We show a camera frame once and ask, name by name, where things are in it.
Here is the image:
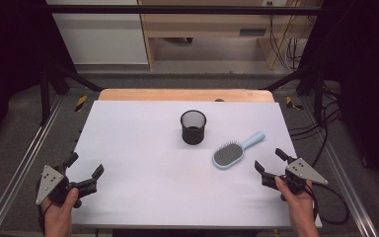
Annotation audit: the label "wooden desk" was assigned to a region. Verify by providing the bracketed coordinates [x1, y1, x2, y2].
[137, 0, 324, 71]

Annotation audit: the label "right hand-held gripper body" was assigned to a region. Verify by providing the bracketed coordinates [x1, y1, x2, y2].
[261, 157, 330, 196]

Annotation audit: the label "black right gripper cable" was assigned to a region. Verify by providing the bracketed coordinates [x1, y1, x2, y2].
[304, 181, 350, 226]

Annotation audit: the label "white cabinet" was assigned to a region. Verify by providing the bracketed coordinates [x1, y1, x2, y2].
[45, 0, 149, 66]

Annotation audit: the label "black mesh cup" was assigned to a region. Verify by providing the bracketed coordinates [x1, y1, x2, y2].
[180, 110, 208, 146]

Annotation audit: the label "person's left hand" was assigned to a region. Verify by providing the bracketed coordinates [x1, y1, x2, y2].
[40, 187, 80, 230]

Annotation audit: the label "black floor cables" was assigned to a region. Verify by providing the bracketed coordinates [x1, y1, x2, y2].
[288, 81, 343, 167]

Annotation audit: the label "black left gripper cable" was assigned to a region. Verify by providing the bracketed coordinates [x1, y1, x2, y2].
[37, 200, 55, 233]

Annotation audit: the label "black frame strut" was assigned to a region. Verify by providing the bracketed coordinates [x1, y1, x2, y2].
[259, 62, 326, 126]
[38, 61, 105, 126]

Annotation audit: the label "wooden table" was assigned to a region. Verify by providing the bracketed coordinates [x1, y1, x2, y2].
[98, 88, 275, 104]

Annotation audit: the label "black curtain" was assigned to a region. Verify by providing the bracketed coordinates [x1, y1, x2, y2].
[0, 0, 77, 156]
[298, 0, 379, 201]

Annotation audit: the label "metal floor rail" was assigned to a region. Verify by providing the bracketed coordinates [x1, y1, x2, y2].
[0, 96, 64, 237]
[299, 98, 379, 237]

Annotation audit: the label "black horizontal frame bar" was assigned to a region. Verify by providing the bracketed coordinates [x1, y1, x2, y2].
[23, 4, 324, 16]

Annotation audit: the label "hanging cables behind desk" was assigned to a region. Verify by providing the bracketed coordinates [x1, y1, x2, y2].
[266, 0, 318, 72]

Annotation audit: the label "person's right hand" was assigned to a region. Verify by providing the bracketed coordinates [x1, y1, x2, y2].
[273, 176, 316, 215]

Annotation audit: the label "light blue hairbrush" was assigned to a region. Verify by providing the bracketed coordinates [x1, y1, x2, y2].
[211, 130, 266, 171]

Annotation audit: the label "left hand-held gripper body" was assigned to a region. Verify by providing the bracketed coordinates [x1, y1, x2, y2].
[35, 164, 99, 209]

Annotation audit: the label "white table board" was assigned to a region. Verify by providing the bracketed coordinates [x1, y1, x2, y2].
[66, 100, 324, 230]

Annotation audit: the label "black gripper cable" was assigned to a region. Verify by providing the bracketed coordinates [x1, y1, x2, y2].
[304, 181, 350, 226]
[37, 200, 55, 233]

